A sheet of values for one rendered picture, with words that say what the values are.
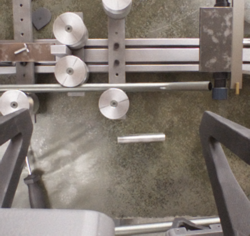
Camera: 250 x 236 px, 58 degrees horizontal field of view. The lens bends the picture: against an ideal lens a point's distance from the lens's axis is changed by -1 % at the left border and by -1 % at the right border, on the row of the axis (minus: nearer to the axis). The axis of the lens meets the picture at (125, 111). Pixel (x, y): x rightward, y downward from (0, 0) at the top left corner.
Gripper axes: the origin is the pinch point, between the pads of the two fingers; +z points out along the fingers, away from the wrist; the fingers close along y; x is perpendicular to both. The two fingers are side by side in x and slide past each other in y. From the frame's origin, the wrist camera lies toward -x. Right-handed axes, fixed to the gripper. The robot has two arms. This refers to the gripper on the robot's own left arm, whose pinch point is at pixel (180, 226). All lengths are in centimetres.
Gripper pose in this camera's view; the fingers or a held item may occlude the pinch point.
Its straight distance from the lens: 38.0
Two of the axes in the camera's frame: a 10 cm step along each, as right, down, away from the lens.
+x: -10.0, 0.8, -0.1
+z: -0.2, -0.9, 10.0
